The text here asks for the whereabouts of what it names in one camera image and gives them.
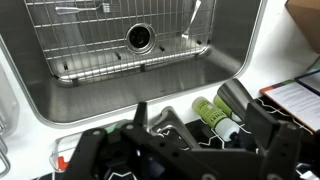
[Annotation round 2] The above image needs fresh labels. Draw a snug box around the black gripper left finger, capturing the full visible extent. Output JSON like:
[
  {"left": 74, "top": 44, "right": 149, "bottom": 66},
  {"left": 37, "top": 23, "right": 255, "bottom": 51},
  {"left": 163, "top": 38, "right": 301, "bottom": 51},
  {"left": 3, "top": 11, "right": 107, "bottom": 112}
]
[{"left": 62, "top": 101, "right": 158, "bottom": 180}]

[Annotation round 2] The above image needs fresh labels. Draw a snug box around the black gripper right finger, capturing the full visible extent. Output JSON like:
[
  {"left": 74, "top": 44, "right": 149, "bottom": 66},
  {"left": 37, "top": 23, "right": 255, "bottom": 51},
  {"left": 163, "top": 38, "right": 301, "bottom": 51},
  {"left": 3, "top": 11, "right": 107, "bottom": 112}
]
[{"left": 245, "top": 100, "right": 305, "bottom": 180}]

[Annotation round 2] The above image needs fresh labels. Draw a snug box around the running water stream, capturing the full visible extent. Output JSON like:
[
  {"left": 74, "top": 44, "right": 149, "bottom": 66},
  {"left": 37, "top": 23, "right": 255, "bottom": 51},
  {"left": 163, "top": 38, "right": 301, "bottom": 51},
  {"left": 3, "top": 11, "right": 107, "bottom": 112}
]
[{"left": 180, "top": 0, "right": 203, "bottom": 40}]

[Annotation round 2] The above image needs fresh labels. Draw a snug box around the clear sponge holder tray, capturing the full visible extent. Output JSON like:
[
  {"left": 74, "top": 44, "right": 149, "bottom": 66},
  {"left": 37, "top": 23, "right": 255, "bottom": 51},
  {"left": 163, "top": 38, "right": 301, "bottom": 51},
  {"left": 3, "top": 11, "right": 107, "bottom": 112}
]
[{"left": 49, "top": 119, "right": 129, "bottom": 173}]

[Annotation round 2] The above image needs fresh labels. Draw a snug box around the green sponge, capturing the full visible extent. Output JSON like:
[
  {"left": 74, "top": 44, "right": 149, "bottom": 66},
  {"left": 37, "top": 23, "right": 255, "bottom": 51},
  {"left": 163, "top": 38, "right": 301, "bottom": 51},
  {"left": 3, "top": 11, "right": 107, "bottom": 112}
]
[{"left": 105, "top": 120, "right": 129, "bottom": 134}]

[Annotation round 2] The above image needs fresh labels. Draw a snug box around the small white orange scrubber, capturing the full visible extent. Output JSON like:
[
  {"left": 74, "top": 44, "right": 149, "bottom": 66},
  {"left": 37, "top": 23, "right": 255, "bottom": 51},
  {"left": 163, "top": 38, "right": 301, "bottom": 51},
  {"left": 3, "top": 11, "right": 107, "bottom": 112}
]
[{"left": 57, "top": 156, "right": 69, "bottom": 172}]

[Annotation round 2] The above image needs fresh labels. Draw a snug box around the white booklet with coloured edge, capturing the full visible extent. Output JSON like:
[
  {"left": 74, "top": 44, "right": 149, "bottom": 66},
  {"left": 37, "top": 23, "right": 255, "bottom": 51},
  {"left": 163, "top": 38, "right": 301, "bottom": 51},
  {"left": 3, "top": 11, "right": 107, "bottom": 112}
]
[{"left": 259, "top": 79, "right": 320, "bottom": 133}]

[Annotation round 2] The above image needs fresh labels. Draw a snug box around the dark framed white card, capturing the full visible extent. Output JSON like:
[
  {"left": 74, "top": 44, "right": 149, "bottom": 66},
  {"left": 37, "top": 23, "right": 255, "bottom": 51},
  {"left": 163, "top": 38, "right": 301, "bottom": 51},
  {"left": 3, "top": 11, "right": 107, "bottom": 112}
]
[{"left": 294, "top": 69, "right": 320, "bottom": 98}]

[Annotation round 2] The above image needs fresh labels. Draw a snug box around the brushed steel gooseneck faucet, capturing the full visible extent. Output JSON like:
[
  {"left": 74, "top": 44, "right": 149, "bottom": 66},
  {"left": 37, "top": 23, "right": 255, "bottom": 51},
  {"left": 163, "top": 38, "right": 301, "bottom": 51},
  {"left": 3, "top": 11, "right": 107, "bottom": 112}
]
[{"left": 148, "top": 77, "right": 256, "bottom": 151}]

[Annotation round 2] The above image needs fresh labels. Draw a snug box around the stainless steel sink basin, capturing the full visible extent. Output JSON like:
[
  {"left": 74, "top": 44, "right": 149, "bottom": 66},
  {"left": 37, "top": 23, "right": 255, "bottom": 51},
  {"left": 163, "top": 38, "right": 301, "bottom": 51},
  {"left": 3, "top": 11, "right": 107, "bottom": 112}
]
[{"left": 0, "top": 0, "right": 269, "bottom": 129}]

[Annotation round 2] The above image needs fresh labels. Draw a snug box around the short green soap bottle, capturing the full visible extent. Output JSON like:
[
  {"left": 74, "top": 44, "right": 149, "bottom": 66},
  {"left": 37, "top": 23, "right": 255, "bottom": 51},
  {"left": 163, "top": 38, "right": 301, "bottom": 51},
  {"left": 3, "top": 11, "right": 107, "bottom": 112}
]
[{"left": 213, "top": 94, "right": 243, "bottom": 123}]

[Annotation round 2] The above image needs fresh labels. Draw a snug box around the tall green soap bottle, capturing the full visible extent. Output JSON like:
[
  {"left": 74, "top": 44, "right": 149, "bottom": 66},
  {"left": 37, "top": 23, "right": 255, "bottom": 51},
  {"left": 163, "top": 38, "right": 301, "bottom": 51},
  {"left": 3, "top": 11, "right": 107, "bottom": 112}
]
[{"left": 191, "top": 96, "right": 242, "bottom": 143}]

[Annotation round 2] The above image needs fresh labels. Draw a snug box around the round sink drain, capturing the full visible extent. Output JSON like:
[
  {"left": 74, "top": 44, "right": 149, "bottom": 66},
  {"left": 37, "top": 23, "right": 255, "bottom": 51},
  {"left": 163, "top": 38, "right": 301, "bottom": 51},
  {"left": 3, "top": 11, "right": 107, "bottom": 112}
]
[{"left": 124, "top": 22, "right": 158, "bottom": 55}]

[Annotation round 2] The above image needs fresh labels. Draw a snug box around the large brown cardboard box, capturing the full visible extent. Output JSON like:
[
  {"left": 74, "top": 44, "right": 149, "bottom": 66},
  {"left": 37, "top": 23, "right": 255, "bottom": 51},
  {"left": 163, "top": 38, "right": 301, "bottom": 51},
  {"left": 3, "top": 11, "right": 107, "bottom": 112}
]
[{"left": 284, "top": 0, "right": 320, "bottom": 54}]

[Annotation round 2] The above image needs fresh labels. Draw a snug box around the silver metal fork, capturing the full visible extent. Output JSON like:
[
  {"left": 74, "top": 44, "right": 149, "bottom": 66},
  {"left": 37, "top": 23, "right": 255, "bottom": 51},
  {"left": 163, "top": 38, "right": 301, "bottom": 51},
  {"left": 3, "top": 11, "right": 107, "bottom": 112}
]
[{"left": 54, "top": 2, "right": 113, "bottom": 16}]

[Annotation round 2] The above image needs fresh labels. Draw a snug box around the metal wire sink grid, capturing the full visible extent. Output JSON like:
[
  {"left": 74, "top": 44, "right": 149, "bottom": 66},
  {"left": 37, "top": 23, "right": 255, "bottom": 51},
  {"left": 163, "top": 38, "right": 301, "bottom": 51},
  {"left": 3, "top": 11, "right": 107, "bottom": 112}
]
[{"left": 23, "top": 0, "right": 218, "bottom": 87}]

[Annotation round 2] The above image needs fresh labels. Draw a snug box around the metal wire dish rack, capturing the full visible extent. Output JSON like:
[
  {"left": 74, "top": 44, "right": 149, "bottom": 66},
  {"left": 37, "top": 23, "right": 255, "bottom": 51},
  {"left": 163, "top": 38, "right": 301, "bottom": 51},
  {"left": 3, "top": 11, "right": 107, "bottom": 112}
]
[{"left": 0, "top": 63, "right": 20, "bottom": 178}]

